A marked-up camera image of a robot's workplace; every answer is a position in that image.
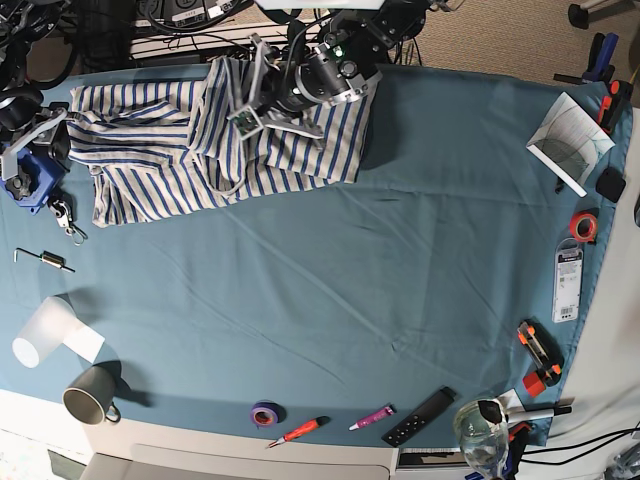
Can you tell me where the blue white striped T-shirt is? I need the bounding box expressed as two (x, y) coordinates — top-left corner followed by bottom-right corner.
(68, 58), (372, 227)

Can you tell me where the black square pad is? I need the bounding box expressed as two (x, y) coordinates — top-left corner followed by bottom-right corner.
(595, 167), (626, 203)

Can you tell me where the clear wine glass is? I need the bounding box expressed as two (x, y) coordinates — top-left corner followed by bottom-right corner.
(453, 398), (509, 479)

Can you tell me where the red screwdriver pen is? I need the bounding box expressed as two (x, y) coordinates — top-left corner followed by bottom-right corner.
(267, 416), (330, 449)

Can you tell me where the steel hex key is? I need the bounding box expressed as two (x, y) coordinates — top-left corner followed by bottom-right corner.
(13, 248), (75, 273)

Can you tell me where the teal table cloth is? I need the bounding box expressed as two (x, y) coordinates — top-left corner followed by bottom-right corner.
(1, 66), (615, 446)

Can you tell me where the black marker pen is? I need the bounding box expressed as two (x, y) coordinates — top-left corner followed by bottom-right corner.
(506, 405), (573, 424)

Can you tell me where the orange black bar clamp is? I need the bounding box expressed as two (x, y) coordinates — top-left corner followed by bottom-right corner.
(517, 320), (564, 397)

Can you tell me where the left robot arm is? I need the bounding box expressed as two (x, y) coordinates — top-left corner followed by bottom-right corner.
(230, 1), (435, 140)

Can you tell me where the red tape roll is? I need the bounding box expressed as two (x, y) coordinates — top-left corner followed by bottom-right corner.
(569, 211), (598, 243)

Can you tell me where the orange black spring clamp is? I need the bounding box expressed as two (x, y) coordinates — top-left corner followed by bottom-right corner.
(597, 80), (633, 134)

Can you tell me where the purple tape roll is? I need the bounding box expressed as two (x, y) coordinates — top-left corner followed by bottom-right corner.
(250, 401), (286, 429)

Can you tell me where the metal keyring clip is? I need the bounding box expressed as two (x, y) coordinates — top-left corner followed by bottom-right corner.
(47, 198), (88, 246)

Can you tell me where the clear blister pack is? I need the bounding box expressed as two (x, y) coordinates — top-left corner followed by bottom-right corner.
(552, 237), (583, 323)

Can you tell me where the black remote control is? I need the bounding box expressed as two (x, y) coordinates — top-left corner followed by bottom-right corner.
(381, 387), (457, 448)

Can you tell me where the blue block with black knob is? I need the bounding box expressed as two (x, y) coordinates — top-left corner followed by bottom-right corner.
(1, 148), (66, 215)

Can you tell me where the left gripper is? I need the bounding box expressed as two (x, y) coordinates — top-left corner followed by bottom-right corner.
(249, 59), (320, 135)

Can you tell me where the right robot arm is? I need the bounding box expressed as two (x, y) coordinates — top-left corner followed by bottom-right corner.
(1, 1), (77, 149)

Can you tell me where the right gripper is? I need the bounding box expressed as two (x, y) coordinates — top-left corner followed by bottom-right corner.
(1, 107), (68, 160)

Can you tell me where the white grey notebook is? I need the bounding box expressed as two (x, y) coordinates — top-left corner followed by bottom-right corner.
(526, 92), (615, 198)

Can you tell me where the blue black clamp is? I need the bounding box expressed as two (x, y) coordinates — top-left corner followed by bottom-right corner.
(553, 33), (619, 85)

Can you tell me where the pink glue tube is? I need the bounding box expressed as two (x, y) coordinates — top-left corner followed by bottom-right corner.
(349, 404), (396, 431)

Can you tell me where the grey ceramic mug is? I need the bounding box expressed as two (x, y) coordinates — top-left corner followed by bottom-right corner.
(62, 366), (121, 426)

